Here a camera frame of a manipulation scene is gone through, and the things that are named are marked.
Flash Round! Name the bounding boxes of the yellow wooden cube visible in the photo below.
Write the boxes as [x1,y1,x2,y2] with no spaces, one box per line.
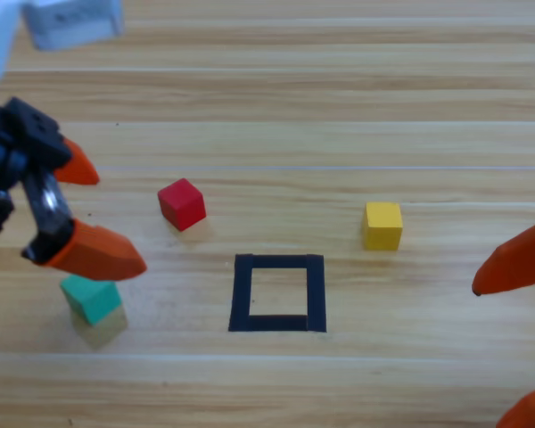
[361,201,404,251]

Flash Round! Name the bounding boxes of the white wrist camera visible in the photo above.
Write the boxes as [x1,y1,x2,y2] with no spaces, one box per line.
[21,0,127,51]

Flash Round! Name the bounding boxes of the green wooden cube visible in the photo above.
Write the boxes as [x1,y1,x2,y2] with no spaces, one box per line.
[59,274,123,326]

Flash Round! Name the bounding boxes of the red wooden cube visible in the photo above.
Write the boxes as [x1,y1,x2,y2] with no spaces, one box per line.
[157,177,207,233]

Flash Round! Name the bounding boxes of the black tape square outline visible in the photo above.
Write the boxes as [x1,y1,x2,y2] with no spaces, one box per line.
[227,253,328,333]

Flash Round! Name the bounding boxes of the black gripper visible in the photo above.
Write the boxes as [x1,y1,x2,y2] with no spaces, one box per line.
[0,96,148,282]

